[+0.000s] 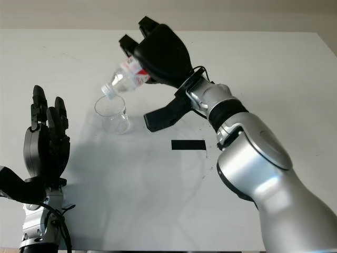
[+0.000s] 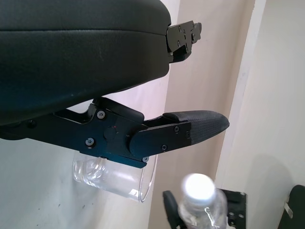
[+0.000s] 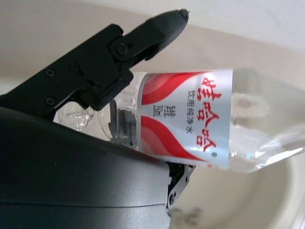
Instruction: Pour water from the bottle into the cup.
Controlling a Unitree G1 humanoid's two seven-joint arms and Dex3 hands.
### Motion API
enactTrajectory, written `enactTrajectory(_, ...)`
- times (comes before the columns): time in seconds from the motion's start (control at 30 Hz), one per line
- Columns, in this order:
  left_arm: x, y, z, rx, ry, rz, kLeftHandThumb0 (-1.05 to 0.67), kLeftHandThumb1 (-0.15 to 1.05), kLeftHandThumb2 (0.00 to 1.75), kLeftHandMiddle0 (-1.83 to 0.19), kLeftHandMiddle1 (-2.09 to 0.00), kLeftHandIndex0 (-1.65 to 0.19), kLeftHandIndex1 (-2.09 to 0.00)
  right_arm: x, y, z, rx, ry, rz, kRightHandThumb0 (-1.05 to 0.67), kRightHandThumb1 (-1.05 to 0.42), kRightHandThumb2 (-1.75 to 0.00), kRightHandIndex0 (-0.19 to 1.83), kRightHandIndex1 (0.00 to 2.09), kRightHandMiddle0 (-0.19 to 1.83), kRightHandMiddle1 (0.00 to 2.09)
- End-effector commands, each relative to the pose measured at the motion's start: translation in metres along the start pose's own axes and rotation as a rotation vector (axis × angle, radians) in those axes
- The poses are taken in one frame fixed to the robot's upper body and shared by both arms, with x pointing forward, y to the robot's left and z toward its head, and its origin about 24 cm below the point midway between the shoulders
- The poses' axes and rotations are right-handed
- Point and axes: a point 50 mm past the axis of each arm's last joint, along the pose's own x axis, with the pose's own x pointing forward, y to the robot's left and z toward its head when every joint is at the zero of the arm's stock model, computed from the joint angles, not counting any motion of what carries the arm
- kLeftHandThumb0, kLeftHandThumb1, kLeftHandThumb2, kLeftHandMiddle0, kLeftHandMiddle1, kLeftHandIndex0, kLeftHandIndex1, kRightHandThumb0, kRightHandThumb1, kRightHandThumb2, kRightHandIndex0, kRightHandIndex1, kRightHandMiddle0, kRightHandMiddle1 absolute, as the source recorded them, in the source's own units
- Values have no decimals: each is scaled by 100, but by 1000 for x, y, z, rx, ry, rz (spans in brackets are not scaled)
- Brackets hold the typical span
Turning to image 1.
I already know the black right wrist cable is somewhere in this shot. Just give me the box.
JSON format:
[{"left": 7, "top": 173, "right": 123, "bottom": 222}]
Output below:
[{"left": 189, "top": 66, "right": 214, "bottom": 85}]

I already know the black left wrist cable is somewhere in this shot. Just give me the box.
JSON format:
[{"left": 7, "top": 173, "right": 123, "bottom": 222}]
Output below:
[{"left": 39, "top": 201, "right": 76, "bottom": 251}]

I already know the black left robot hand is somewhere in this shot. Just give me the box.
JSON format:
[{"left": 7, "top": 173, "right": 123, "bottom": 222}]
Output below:
[{"left": 23, "top": 85, "right": 71, "bottom": 187}]

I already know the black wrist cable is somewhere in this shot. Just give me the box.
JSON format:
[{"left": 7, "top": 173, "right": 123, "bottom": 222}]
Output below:
[
  {"left": 189, "top": 66, "right": 214, "bottom": 85},
  {"left": 39, "top": 201, "right": 76, "bottom": 251}
]

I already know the clear glass cup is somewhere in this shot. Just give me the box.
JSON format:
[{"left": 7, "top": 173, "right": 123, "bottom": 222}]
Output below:
[{"left": 94, "top": 94, "right": 131, "bottom": 135}]

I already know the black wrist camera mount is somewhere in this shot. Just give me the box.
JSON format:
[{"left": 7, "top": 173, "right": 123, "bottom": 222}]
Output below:
[
  {"left": 0, "top": 166, "right": 66, "bottom": 203},
  {"left": 144, "top": 72, "right": 206, "bottom": 132}
]

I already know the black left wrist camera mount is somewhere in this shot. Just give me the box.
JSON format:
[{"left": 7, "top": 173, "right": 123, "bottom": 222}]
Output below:
[{"left": 0, "top": 166, "right": 66, "bottom": 203}]

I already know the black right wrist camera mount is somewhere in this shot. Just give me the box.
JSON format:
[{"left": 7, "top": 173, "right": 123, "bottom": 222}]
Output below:
[{"left": 144, "top": 72, "right": 206, "bottom": 132}]

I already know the black tape strip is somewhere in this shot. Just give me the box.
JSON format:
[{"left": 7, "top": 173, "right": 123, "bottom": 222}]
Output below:
[{"left": 171, "top": 140, "right": 206, "bottom": 151}]

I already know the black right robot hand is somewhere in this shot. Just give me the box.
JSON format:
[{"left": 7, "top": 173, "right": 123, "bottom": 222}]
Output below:
[{"left": 118, "top": 16, "right": 193, "bottom": 89}]

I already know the clear plastic water bottle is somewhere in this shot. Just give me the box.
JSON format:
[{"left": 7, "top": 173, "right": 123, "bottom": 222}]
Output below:
[{"left": 101, "top": 56, "right": 151, "bottom": 100}]

